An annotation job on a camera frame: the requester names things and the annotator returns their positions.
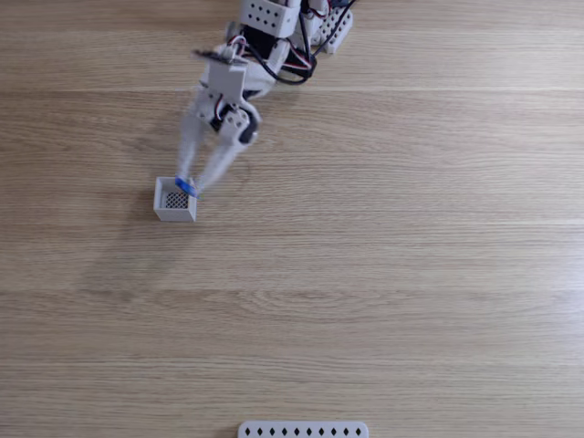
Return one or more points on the white perforated plate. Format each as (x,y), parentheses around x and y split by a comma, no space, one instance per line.
(303,430)

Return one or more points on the blue clothes peg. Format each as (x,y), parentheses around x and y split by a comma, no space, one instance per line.
(184,184)

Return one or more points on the small white lattice crate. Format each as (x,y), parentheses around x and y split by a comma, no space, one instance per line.
(175,205)

